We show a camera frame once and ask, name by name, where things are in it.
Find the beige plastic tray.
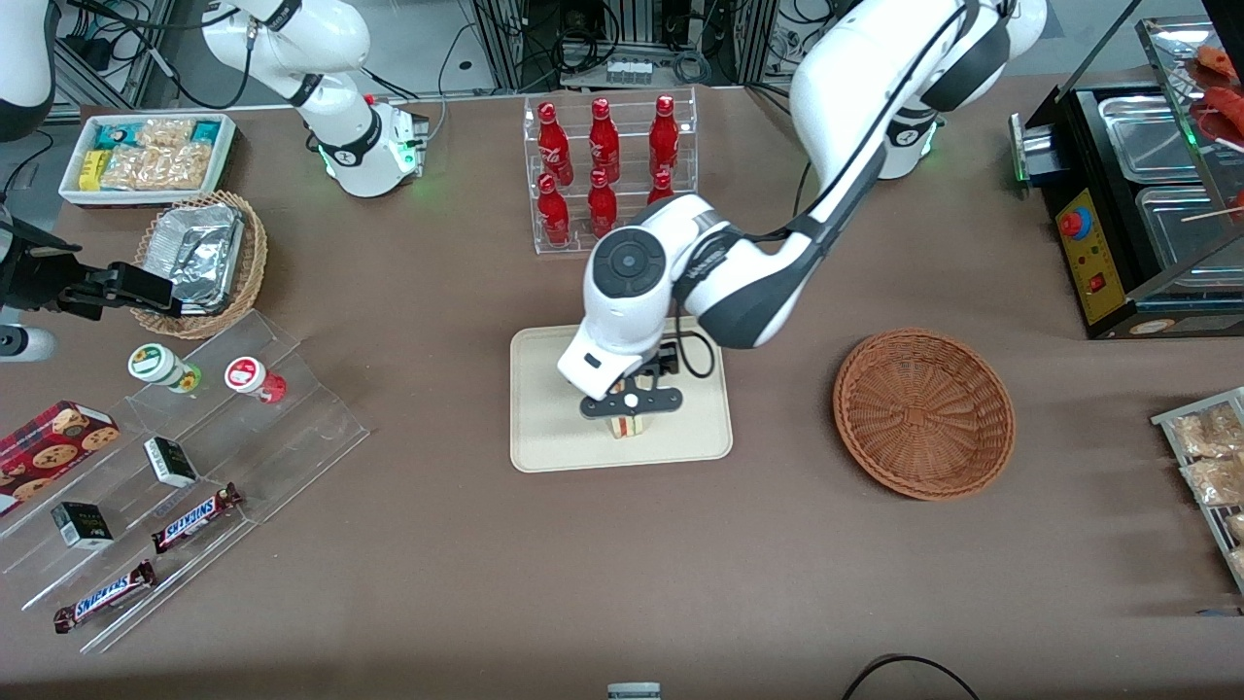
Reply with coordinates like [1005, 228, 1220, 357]
[510, 316, 734, 474]

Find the light brown wicker basket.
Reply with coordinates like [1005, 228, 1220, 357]
[130, 190, 269, 340]

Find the dark brown wicker basket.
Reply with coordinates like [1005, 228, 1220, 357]
[833, 329, 1017, 502]

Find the aluminium foil container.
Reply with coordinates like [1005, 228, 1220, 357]
[146, 203, 246, 315]

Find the green lid yogurt cup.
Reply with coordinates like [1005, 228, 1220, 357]
[127, 343, 204, 395]

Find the red cookie box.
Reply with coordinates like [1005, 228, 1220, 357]
[0, 400, 121, 517]

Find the white rectangular snack bin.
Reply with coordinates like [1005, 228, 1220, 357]
[58, 111, 238, 209]

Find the large clear cracker bag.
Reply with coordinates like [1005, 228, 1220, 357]
[100, 144, 216, 193]

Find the red lid yogurt cup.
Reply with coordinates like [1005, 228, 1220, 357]
[224, 356, 289, 404]

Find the small clear cracker bag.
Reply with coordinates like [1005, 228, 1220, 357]
[136, 118, 196, 150]

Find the small black box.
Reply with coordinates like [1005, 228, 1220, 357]
[50, 501, 115, 551]
[143, 436, 199, 489]

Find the clear acrylic stepped display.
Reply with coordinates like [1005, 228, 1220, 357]
[0, 310, 371, 654]

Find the snickers chocolate bar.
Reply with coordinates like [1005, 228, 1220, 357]
[151, 482, 244, 555]
[52, 559, 158, 635]

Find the clear acrylic bottle rack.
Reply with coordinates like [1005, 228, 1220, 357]
[522, 87, 699, 257]

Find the silver box with green light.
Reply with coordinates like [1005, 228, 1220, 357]
[1009, 112, 1068, 191]

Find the black food warmer appliance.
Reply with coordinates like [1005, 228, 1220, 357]
[1011, 15, 1244, 341]

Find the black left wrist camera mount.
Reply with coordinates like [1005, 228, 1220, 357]
[579, 344, 684, 422]

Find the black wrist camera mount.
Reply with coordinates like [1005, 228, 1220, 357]
[579, 344, 684, 422]
[0, 222, 113, 323]

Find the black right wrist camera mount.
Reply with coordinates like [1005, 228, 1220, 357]
[0, 222, 113, 323]

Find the black cable loop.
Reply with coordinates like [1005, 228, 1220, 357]
[840, 653, 984, 700]

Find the grey wire rack tray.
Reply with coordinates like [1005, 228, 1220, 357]
[1151, 386, 1244, 595]

